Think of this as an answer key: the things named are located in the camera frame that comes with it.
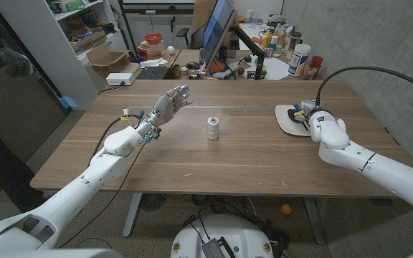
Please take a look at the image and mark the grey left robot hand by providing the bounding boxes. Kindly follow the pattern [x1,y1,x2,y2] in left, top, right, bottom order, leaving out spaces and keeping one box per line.
[145,84,194,128]

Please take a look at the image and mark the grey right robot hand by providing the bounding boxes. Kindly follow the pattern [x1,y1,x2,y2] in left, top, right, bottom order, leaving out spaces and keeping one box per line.
[292,99,326,119]

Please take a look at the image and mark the black rubber air blower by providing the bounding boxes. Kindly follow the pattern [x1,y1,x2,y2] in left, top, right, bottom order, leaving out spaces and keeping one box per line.
[287,105,310,132]

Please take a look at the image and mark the white plate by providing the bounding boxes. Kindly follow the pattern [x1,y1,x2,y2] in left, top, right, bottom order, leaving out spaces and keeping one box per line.
[275,104,313,138]

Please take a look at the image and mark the white thread spool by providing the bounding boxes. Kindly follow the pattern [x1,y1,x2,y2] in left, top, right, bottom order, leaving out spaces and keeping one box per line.
[206,116,220,141]

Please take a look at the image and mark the black keyboard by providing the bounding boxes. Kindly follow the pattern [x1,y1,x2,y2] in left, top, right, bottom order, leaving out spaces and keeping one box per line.
[136,66,170,80]

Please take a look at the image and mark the white canister blue label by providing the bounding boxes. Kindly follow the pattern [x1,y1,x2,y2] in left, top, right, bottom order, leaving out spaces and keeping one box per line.
[288,43,312,77]

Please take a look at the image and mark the white paper sheet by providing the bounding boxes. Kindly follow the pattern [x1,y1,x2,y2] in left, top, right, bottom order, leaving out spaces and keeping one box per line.
[242,57,290,81]

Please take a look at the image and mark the white power box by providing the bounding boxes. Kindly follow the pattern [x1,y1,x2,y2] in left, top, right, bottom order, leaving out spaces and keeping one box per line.
[105,72,136,87]

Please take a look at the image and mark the orange basketball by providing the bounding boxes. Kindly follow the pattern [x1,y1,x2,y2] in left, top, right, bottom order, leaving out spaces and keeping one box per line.
[209,59,226,74]

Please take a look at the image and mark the white handheld device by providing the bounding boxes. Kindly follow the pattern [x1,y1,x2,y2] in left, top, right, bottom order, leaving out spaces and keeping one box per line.
[212,70,237,80]

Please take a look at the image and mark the glass jar black lid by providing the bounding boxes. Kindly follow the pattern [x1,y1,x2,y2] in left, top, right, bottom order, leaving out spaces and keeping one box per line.
[289,32,303,54]

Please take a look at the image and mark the red bowl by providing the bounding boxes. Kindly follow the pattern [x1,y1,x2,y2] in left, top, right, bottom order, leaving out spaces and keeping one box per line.
[143,32,163,46]

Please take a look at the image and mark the black office chair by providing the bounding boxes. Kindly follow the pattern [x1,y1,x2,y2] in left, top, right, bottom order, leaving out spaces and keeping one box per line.
[176,27,191,49]

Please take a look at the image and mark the open cardboard box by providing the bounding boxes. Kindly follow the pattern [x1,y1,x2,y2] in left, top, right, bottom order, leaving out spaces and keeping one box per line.
[85,42,130,78]

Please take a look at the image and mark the yellow mustard bottle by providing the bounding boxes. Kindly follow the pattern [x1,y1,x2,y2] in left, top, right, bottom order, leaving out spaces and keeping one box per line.
[260,30,272,50]

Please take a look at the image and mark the black computer monitor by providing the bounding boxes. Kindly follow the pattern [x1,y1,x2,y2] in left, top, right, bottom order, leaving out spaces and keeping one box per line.
[201,0,237,71]

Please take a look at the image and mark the brown jacket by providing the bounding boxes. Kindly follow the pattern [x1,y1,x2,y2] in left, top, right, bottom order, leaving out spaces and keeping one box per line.
[191,0,240,49]

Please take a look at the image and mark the cardboard box green print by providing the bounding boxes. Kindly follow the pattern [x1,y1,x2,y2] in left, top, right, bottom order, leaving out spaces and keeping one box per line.
[70,30,108,55]

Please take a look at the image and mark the grey table leg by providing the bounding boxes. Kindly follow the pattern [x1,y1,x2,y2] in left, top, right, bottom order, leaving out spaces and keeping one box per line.
[122,192,143,238]
[303,196,326,246]

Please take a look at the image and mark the white shelf unit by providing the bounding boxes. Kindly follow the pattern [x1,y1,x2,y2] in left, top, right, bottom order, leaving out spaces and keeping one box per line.
[0,0,128,111]

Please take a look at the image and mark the white robot torso base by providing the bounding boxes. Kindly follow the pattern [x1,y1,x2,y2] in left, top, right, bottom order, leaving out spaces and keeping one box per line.
[170,214,275,258]

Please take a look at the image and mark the person in dark clothes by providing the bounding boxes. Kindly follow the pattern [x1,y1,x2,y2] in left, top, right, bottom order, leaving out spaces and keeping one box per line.
[0,30,46,213]

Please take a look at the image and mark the black power cord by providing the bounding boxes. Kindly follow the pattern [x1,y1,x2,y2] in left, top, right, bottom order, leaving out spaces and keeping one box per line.
[98,82,125,96]

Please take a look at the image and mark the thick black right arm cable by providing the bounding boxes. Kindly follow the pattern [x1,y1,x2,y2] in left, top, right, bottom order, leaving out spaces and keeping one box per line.
[315,65,413,107]

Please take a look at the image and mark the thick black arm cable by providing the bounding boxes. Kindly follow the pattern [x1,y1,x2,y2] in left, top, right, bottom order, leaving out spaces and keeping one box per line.
[88,113,143,166]
[315,65,413,107]

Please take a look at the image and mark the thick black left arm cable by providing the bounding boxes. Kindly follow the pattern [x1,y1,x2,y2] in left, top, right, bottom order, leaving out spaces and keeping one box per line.
[88,113,143,166]

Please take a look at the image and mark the thin black cable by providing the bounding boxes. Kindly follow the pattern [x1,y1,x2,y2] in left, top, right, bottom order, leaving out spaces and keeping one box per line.
[57,138,150,249]

